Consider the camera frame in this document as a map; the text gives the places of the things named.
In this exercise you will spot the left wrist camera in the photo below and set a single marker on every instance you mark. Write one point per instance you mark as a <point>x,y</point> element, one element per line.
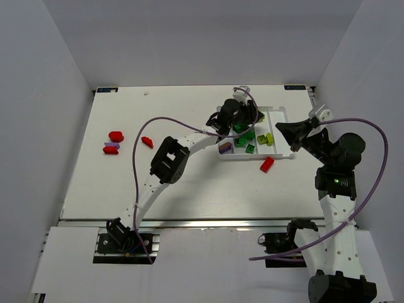
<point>241,94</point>

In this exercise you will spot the blue table sticker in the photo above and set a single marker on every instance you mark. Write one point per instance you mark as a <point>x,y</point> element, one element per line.
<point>107,90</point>
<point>294,87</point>

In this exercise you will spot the red rectangular lego brick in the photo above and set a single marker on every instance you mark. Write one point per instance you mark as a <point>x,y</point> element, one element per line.
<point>267,164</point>

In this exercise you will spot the green lego brick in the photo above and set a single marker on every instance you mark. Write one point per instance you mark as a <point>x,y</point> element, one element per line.
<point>250,149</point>

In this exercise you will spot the red rounded lego brick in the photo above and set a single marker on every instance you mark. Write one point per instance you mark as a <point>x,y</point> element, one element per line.
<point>116,136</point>

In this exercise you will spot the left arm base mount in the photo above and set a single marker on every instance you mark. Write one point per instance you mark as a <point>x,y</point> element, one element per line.
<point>120,245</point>

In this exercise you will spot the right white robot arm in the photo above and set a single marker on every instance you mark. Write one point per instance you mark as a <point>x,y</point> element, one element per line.
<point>334,265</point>

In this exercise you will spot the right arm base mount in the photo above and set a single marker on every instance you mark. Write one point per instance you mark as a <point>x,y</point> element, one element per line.
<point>275,243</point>

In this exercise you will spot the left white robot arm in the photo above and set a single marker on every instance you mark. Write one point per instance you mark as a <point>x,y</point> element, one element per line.
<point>169,162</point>

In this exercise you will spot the purple curved lego brick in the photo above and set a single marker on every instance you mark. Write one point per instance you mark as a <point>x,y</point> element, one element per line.
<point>112,144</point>

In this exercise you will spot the green square lego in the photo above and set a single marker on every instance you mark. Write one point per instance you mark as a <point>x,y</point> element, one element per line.
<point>238,143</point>

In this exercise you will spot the red curved lego brick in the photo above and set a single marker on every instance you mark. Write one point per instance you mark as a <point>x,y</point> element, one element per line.
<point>110,150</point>

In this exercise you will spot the red small lego piece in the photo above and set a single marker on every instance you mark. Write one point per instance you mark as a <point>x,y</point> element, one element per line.
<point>147,141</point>

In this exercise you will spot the right blue table sticker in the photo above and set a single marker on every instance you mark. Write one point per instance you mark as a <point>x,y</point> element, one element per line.
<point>294,87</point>

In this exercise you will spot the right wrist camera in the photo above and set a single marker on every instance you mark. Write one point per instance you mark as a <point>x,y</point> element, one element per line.
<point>319,114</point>

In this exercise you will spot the white divided tray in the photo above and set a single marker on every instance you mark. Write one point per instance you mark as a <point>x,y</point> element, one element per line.
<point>278,150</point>

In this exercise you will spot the left blue table sticker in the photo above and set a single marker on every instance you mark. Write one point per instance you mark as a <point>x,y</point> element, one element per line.
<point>107,90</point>

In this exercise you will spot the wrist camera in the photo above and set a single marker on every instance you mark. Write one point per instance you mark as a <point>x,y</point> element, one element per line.
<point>241,94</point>
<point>319,114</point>

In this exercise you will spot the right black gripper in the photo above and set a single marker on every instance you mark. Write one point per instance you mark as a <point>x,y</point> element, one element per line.
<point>308,132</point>

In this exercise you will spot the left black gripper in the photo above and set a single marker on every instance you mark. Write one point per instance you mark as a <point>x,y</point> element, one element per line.
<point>249,111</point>

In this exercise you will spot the green long lego plate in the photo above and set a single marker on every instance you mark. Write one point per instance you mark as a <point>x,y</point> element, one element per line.
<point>242,138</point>

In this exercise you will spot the lime small lego brick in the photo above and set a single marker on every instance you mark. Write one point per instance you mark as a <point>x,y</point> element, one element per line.
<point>262,140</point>

